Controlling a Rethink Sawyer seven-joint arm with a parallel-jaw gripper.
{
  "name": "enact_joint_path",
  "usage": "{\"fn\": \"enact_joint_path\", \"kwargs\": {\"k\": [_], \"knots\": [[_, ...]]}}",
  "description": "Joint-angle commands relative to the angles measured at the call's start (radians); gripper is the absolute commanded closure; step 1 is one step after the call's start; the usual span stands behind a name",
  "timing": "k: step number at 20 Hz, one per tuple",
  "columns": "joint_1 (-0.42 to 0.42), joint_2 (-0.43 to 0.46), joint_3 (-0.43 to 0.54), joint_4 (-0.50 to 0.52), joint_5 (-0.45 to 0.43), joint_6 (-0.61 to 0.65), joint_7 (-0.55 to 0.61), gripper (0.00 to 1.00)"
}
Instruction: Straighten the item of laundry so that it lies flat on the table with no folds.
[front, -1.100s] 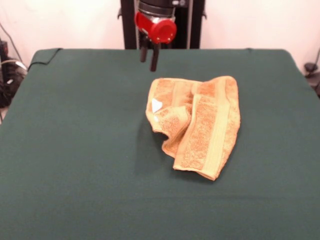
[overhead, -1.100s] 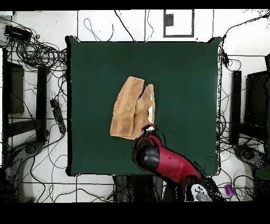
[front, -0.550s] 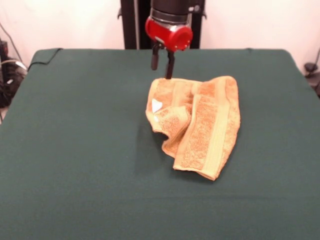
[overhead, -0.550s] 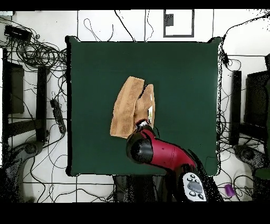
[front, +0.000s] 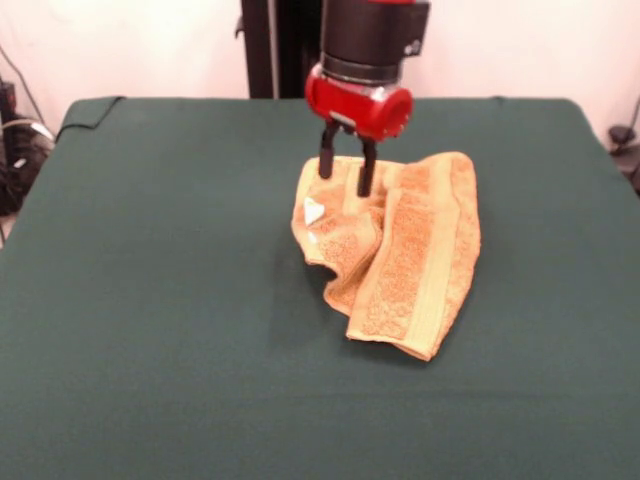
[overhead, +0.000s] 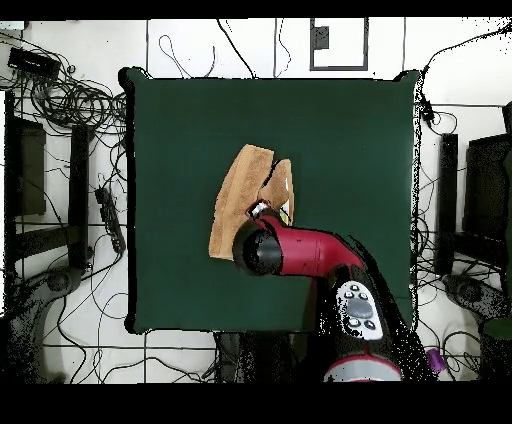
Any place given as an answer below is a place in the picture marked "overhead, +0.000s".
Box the black box cabinet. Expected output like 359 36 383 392
463 133 512 241

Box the black power strip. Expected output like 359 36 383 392
94 186 127 255

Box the black rectangular box device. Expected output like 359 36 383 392
6 46 62 81

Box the black upright bar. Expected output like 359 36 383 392
434 133 460 276

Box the black stand frame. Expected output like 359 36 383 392
11 124 95 270

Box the black cable tangle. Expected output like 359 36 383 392
0 31 129 137

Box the black diagonal cable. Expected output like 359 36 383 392
216 18 257 80

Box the tan terry towel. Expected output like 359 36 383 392
208 143 296 262

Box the grey rectangular frame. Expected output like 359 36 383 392
309 17 369 72

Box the purple small object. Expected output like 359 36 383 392
426 347 448 374

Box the dark green table cloth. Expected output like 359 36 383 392
118 66 421 336

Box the dark grey square plate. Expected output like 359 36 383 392
311 25 330 50

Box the grey stand base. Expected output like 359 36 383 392
5 265 83 383
441 273 511 321

